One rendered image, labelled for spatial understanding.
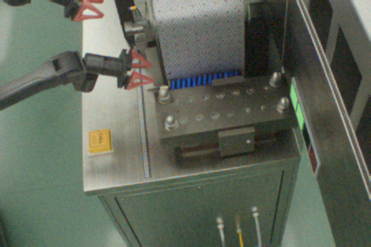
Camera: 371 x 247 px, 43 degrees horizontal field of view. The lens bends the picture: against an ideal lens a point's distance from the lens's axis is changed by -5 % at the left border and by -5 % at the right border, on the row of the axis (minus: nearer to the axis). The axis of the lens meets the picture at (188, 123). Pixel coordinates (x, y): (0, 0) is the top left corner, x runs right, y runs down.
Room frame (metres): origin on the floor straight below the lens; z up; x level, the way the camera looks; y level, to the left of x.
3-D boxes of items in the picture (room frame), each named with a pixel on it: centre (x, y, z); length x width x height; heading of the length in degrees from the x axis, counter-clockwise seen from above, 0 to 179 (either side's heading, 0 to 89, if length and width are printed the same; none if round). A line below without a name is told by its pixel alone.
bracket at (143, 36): (1.03, 0.09, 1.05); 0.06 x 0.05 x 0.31; 90
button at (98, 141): (0.83, 0.28, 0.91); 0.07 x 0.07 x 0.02; 0
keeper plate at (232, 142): (0.72, -0.13, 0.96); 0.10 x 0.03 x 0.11; 90
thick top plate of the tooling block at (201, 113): (0.81, -0.11, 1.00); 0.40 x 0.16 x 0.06; 90
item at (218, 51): (0.93, -0.08, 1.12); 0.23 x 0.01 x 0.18; 90
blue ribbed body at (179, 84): (0.91, -0.07, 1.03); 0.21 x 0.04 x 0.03; 90
